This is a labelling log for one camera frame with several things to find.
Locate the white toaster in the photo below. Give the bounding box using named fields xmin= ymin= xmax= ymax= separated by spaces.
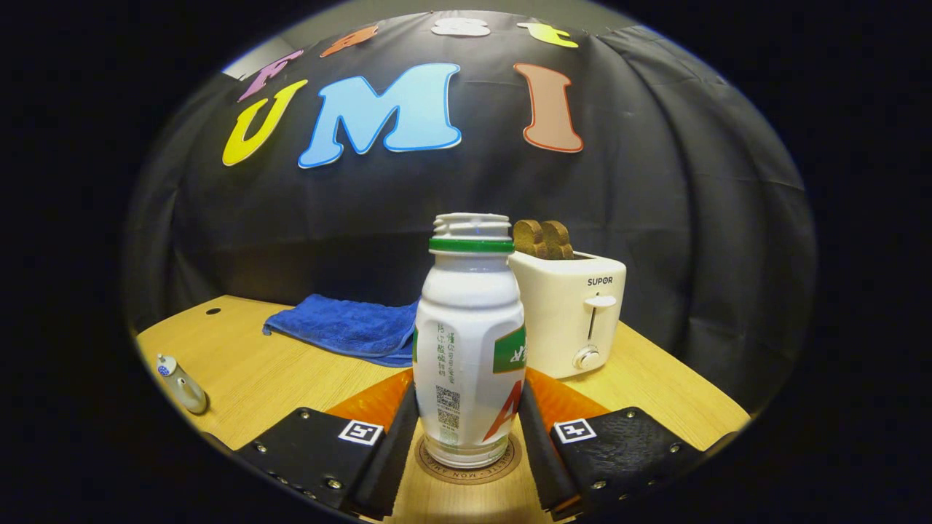
xmin=508 ymin=250 xmax=628 ymax=380

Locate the white water bottle green label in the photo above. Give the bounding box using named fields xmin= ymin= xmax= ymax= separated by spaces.
xmin=412 ymin=213 xmax=526 ymax=469

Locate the black backdrop cloth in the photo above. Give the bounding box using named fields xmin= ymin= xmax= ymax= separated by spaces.
xmin=124 ymin=11 xmax=818 ymax=412

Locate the blue towel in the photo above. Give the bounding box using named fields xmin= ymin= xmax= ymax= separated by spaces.
xmin=262 ymin=293 xmax=421 ymax=368

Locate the white teacup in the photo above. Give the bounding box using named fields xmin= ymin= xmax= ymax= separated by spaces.
xmin=169 ymin=370 xmax=210 ymax=416

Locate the round brown coaster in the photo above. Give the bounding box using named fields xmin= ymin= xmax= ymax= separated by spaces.
xmin=415 ymin=433 xmax=524 ymax=486

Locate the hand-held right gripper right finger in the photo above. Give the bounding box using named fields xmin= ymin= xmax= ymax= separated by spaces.
xmin=518 ymin=368 xmax=707 ymax=521

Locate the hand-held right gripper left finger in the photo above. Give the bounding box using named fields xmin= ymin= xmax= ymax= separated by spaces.
xmin=200 ymin=368 xmax=422 ymax=521

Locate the brown bread slice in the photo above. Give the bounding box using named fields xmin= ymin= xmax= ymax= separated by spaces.
xmin=541 ymin=221 xmax=576 ymax=261
xmin=512 ymin=220 xmax=548 ymax=258

